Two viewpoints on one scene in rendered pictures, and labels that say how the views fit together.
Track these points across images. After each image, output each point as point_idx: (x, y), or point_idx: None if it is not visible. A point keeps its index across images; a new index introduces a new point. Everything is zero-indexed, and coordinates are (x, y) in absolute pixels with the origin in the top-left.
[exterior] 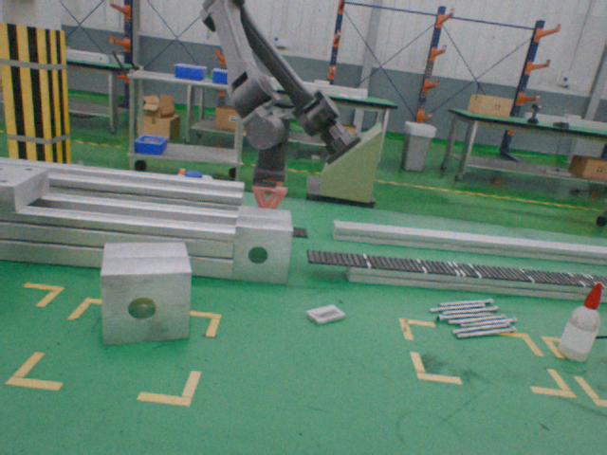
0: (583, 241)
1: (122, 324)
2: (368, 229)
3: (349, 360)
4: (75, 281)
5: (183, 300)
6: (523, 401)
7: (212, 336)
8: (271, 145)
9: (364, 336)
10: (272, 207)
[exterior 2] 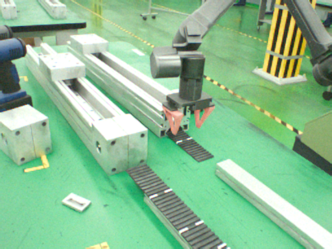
0: None
1: (2, 142)
2: (238, 179)
3: (27, 228)
4: (50, 121)
5: (12, 144)
6: None
7: (25, 171)
8: (155, 76)
9: (64, 228)
10: (174, 126)
